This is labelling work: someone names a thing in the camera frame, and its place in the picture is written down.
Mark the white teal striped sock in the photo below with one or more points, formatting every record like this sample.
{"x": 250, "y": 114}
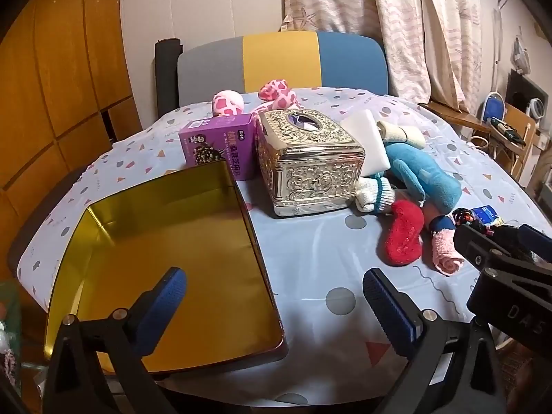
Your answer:
{"x": 374, "y": 195}

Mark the cream sock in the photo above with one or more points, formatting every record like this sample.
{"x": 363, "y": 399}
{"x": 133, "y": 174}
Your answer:
{"x": 407, "y": 134}

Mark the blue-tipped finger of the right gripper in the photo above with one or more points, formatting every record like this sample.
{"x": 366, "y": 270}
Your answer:
{"x": 535, "y": 241}

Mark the blue plush toy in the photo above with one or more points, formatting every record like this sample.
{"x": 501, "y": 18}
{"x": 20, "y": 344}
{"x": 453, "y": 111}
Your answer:
{"x": 422, "y": 176}

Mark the patterned white tablecloth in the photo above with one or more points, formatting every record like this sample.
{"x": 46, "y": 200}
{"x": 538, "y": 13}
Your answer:
{"x": 337, "y": 350}

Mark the grey yellow blue chair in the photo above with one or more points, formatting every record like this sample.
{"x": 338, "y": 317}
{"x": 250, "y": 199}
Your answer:
{"x": 303, "y": 58}

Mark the black wig with beads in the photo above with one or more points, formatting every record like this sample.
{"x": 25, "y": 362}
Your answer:
{"x": 504, "y": 235}

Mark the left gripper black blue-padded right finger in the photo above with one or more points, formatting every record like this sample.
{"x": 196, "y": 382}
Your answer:
{"x": 452, "y": 367}

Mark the orange wooden cabinet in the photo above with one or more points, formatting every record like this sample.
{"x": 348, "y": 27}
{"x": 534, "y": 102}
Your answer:
{"x": 65, "y": 97}

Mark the gold metal tray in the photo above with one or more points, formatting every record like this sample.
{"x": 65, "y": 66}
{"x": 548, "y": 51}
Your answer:
{"x": 196, "y": 220}

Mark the pink spotted plush toy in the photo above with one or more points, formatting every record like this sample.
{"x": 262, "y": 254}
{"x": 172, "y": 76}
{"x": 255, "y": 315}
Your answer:
{"x": 274, "y": 95}

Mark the red fuzzy sock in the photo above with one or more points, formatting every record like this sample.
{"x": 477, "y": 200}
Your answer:
{"x": 402, "y": 244}

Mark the pink patterned curtain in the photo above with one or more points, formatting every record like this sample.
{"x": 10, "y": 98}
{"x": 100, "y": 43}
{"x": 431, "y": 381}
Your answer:
{"x": 432, "y": 47}

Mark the ornate silver tissue box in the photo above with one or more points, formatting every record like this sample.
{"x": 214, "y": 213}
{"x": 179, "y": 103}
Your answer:
{"x": 309, "y": 163}

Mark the small blue white packet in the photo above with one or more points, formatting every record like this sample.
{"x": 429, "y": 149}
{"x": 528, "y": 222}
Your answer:
{"x": 487, "y": 215}

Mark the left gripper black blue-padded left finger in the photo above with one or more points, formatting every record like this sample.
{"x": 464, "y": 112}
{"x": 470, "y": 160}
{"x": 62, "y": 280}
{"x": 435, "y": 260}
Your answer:
{"x": 76, "y": 383}

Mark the white sponge block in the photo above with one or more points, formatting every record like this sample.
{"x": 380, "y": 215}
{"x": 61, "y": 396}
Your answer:
{"x": 362, "y": 126}

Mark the purple cardboard box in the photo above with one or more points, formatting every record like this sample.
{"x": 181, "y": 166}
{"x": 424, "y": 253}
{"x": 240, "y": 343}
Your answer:
{"x": 229, "y": 138}

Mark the wooden side table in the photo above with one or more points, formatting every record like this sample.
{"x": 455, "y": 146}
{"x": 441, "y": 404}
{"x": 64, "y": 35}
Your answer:
{"x": 510, "y": 156}

